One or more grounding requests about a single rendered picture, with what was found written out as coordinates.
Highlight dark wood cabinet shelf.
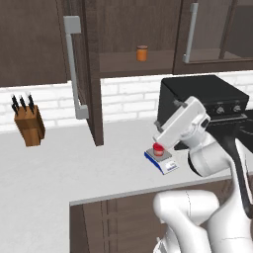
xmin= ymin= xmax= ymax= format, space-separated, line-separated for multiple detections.
xmin=95 ymin=0 xmax=183 ymax=80

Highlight dark wood base cabinets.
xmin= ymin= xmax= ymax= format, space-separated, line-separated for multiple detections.
xmin=68 ymin=178 xmax=235 ymax=253

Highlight small red jam jar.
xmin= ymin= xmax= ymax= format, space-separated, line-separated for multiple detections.
xmin=152 ymin=142 xmax=165 ymax=158

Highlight wooden knife block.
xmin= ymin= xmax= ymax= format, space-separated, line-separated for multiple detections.
xmin=13 ymin=104 xmax=46 ymax=148

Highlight open dark wood cabinet door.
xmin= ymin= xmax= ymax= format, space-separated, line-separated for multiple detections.
xmin=63 ymin=0 xmax=105 ymax=147

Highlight black hob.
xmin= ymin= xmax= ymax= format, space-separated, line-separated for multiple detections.
xmin=207 ymin=110 xmax=253 ymax=146

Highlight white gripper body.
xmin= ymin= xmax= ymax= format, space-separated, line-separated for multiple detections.
xmin=152 ymin=96 xmax=211 ymax=152

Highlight closed dark wood cabinet door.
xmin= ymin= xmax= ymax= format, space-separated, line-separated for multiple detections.
xmin=0 ymin=0 xmax=71 ymax=89

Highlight grey cabinet door handle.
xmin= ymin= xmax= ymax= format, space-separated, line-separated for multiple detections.
xmin=62 ymin=15 xmax=90 ymax=121
xmin=182 ymin=2 xmax=200 ymax=64

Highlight glazed dark wood cabinet door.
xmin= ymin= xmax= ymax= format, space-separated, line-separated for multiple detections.
xmin=172 ymin=0 xmax=253 ymax=76

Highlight black toaster oven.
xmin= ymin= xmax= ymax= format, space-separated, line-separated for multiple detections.
xmin=156 ymin=74 xmax=251 ymax=133

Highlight orange jar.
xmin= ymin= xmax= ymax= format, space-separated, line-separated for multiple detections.
xmin=135 ymin=44 xmax=149 ymax=62

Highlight blue and grey digital scale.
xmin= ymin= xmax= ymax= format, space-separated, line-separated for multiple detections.
xmin=143 ymin=146 xmax=180 ymax=176

